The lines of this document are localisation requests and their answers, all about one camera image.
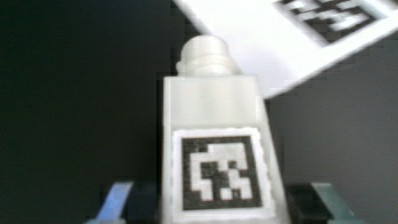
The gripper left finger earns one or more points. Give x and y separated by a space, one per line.
130 204

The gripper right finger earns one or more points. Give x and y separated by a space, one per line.
317 205

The white table leg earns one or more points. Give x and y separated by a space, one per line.
221 178

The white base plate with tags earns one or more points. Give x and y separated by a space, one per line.
292 36

